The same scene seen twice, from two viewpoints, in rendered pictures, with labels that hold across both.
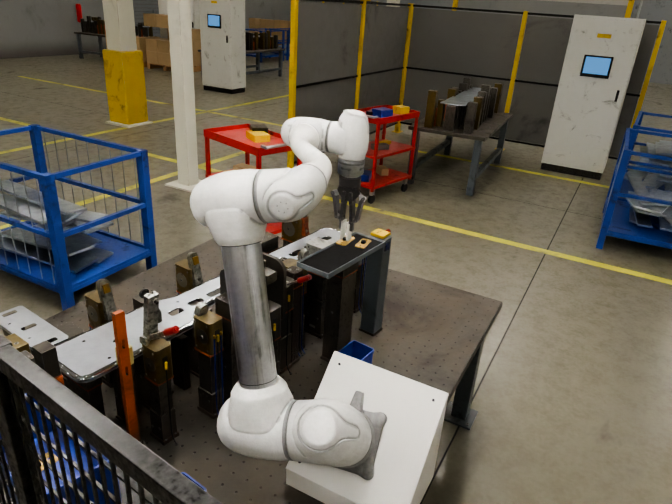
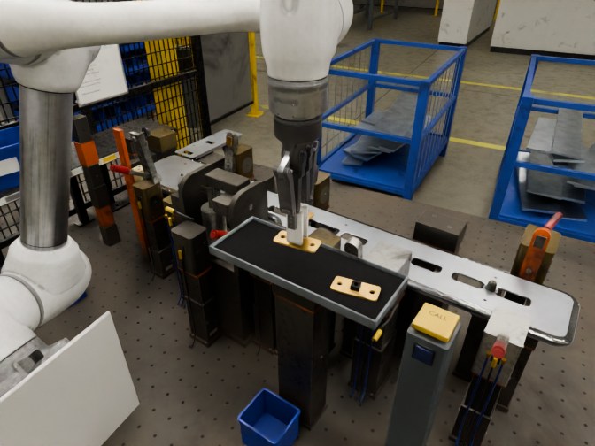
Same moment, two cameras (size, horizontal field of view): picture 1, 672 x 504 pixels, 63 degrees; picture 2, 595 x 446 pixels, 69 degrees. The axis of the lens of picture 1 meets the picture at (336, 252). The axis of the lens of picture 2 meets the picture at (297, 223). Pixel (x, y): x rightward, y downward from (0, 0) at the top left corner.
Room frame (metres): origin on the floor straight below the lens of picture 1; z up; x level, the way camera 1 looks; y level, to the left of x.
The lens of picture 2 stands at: (1.78, -0.68, 1.68)
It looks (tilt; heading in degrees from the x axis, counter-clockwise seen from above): 33 degrees down; 90
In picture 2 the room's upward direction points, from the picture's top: straight up
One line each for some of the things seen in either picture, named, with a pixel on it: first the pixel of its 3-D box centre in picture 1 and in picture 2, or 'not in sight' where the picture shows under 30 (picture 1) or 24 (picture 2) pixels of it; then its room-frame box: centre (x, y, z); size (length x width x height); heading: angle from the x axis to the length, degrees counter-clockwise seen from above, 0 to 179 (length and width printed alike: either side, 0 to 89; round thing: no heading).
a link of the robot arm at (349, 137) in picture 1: (349, 133); (300, 14); (1.78, -0.02, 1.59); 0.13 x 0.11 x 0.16; 76
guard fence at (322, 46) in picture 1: (357, 79); not in sight; (7.84, -0.14, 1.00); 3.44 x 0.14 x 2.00; 153
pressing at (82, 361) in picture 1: (234, 282); (308, 221); (1.81, 0.37, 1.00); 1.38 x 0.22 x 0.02; 146
